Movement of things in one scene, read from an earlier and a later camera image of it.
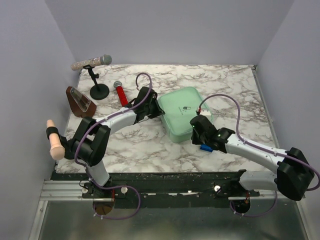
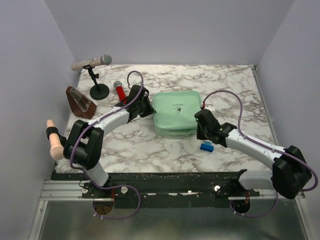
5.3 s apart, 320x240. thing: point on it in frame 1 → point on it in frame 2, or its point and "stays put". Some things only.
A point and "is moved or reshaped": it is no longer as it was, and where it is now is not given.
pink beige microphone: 57,150 stays put
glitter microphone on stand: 103,60 stays put
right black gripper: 195,140 → 199,134
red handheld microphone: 121,94 stays put
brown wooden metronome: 80,105 stays put
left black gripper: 157,111 → 149,110
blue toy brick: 205,147 stays put
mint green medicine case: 177,108 is moved or reshaped
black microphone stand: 100,91 stays put
